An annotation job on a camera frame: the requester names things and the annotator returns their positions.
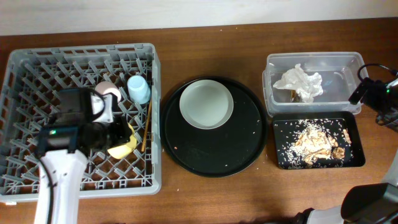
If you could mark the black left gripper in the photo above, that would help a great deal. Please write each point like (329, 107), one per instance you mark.
(123, 132)

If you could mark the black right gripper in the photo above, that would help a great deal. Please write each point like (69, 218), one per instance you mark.
(356, 93)

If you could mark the yellow bowl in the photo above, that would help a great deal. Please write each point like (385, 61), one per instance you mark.
(121, 151)

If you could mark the wooden chopstick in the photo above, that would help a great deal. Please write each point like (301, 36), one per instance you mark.
(149, 112)

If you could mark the pink plastic cup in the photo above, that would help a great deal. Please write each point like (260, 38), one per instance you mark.
(106, 87)

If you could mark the light blue plastic cup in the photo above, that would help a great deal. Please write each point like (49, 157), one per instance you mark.
(138, 89)

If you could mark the white napkin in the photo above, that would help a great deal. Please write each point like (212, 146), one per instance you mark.
(307, 86)

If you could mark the food scraps and rice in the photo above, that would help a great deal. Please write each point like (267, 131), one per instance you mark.
(312, 143)

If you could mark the grey round plate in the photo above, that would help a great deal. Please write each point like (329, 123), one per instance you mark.
(206, 104)

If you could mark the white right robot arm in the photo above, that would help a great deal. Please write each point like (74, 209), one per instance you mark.
(374, 203)

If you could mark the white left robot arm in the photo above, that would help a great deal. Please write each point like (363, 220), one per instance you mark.
(84, 123)

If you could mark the grey plastic dishwasher rack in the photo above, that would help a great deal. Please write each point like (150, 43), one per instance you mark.
(29, 98)

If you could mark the brown wrapper in bin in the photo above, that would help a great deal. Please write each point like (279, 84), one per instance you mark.
(295, 97)

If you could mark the clear plastic bin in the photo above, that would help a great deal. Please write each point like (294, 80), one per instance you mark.
(339, 74)

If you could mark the black rectangular tray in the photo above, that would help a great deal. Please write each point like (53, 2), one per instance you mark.
(358, 158)

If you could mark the black round tray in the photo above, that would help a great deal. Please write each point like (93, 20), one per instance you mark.
(222, 151)

